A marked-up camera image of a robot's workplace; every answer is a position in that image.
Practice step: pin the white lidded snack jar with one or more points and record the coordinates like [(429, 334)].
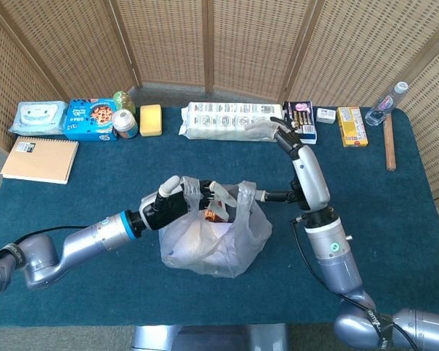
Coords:
[(125, 124)]

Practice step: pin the long white tissue pack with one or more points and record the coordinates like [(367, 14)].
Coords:
[(219, 122)]

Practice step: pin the black pink snack pack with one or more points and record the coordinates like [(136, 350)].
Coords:
[(303, 113)]

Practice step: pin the green lidded bottle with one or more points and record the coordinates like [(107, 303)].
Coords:
[(124, 100)]

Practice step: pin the blue cookie box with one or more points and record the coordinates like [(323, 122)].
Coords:
[(88, 120)]

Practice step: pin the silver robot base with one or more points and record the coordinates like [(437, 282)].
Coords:
[(153, 338)]

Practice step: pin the orange black snack packet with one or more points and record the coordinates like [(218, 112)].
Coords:
[(214, 216)]

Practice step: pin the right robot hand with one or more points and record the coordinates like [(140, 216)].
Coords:
[(311, 172)]

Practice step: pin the wooden stick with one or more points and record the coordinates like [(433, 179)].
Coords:
[(389, 146)]

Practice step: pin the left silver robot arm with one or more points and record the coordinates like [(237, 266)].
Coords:
[(88, 241)]

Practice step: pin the yellow carton box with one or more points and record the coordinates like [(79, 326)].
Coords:
[(352, 128)]

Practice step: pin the light blue wet wipes pack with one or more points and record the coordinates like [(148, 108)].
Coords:
[(36, 117)]

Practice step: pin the kraft spiral notebook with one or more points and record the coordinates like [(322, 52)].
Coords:
[(40, 161)]

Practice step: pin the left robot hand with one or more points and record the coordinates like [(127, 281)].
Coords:
[(168, 212)]

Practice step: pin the small white box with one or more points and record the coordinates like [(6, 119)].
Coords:
[(325, 116)]

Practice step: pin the clear plastic bag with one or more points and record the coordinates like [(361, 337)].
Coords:
[(219, 259)]

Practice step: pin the blue table carpet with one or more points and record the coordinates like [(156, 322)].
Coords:
[(95, 175)]

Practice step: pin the clear water bottle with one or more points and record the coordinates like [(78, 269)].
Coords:
[(384, 104)]

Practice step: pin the wicker folding screen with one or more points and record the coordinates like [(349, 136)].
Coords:
[(161, 36)]

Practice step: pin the yellow sponge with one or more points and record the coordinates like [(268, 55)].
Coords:
[(150, 120)]

